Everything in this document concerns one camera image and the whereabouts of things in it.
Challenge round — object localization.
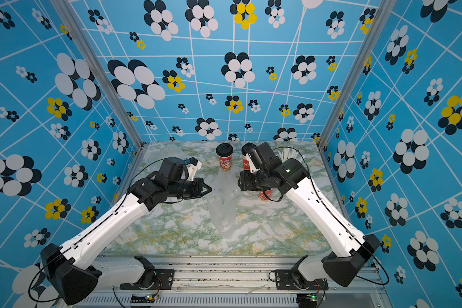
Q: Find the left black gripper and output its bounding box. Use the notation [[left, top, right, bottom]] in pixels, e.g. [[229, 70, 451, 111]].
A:
[[169, 176, 215, 198]]

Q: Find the red cup white lid front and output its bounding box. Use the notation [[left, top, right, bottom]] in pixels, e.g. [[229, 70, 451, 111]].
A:
[[258, 189, 273, 201]]

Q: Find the clear plastic carrier bag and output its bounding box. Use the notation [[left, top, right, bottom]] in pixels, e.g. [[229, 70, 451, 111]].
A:
[[208, 169, 239, 238]]

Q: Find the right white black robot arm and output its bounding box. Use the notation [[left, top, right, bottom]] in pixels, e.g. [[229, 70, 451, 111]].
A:
[[238, 155, 380, 289]]

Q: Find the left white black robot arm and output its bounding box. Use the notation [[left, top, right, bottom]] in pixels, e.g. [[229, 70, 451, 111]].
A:
[[41, 157, 212, 305]]

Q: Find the red cup black lid right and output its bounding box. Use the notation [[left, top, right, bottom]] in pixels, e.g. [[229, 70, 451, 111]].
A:
[[241, 142, 255, 170]]

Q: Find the red cup black lid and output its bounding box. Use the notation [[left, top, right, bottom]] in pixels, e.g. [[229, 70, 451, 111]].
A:
[[241, 142, 255, 170], [216, 143, 234, 172]]

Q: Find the red cup black lid left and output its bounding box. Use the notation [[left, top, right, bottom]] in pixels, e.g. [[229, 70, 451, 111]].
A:
[[216, 143, 234, 172]]

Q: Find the white wrapped straws bundle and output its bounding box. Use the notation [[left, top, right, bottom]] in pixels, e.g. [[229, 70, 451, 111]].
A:
[[278, 148, 298, 162]]

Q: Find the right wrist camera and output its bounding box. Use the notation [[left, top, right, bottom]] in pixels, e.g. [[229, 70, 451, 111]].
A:
[[242, 142, 281, 173]]

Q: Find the aluminium rail frame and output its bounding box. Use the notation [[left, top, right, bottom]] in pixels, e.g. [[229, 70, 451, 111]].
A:
[[75, 255, 393, 307]]

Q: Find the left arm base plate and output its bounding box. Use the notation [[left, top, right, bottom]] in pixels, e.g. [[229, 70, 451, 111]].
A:
[[119, 269, 175, 291]]

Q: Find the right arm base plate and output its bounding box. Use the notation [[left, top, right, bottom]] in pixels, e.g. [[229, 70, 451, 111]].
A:
[[272, 269, 329, 292]]

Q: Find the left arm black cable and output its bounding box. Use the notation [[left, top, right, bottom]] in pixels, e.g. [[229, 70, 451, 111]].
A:
[[27, 157, 166, 303]]

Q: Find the right aluminium corner post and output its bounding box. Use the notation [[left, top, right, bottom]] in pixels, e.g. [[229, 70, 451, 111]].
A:
[[317, 0, 397, 151]]

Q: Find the aluminium corner post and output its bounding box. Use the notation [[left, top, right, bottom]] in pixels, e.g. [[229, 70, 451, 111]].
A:
[[51, 1, 144, 151], [317, 0, 397, 151]]

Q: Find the left aluminium corner post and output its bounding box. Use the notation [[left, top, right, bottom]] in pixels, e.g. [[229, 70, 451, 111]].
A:
[[51, 1, 144, 151]]

